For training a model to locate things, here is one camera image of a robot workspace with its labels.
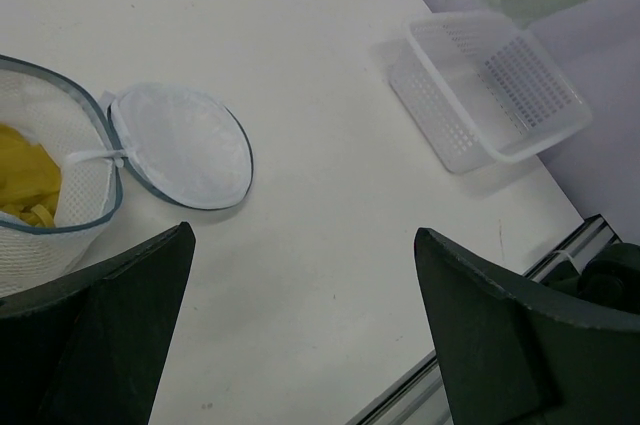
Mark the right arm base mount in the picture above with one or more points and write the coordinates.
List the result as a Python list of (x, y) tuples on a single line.
[(610, 279)]

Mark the white mesh laundry bag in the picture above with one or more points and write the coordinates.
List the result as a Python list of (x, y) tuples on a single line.
[(181, 145)]

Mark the yellow bra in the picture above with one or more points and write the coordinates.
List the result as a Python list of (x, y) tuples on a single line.
[(30, 181)]

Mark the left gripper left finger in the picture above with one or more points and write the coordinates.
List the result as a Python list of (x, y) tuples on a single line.
[(90, 347)]

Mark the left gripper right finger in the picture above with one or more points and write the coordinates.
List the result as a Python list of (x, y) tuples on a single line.
[(513, 351)]

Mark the white plastic mesh basket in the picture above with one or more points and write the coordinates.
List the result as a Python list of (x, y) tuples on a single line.
[(482, 91)]

